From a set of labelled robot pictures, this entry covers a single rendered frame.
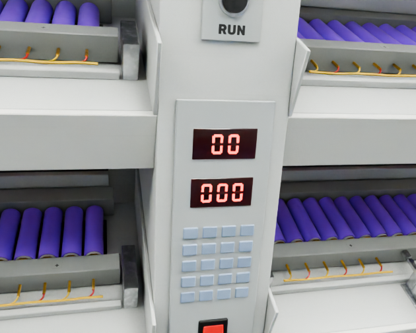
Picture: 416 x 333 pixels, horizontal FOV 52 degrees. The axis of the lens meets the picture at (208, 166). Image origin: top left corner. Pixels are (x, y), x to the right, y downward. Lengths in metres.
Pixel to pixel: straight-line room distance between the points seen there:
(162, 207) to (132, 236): 0.15
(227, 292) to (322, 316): 0.12
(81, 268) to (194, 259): 0.12
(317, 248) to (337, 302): 0.05
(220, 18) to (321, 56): 0.13
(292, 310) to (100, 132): 0.25
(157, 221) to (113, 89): 0.10
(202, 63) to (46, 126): 0.11
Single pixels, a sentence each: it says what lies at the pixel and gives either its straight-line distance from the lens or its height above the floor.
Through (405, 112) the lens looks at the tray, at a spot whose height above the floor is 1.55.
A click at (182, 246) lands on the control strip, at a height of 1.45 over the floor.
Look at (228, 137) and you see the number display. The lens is 0.29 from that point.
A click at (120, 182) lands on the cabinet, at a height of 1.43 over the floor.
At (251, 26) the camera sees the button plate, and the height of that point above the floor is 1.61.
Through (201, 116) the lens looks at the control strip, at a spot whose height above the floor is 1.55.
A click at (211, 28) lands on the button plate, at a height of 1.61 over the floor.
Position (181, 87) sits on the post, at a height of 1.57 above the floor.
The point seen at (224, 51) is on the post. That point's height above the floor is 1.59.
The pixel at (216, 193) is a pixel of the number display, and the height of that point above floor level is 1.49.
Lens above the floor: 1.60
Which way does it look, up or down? 17 degrees down
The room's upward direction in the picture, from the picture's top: 3 degrees clockwise
